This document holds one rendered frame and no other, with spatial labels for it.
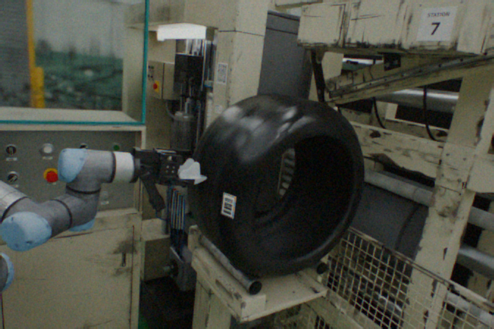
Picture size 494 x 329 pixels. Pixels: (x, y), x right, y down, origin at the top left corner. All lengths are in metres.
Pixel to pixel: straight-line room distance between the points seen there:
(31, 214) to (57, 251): 0.79
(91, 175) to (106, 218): 0.72
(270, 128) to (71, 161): 0.48
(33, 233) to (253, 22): 0.94
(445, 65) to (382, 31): 0.20
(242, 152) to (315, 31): 0.60
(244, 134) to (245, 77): 0.41
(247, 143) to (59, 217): 0.47
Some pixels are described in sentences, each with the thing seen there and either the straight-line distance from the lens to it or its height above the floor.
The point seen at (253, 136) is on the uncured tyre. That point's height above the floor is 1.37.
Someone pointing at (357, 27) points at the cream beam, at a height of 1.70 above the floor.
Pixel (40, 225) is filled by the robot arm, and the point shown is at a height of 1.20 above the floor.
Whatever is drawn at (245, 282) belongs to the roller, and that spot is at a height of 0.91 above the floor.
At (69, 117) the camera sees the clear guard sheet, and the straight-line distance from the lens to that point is 1.46.
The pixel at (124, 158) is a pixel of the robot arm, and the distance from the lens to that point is 0.89.
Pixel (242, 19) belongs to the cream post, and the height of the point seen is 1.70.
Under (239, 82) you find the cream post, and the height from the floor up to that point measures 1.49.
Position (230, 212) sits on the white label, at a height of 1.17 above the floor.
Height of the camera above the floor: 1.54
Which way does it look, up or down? 15 degrees down
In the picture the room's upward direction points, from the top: 7 degrees clockwise
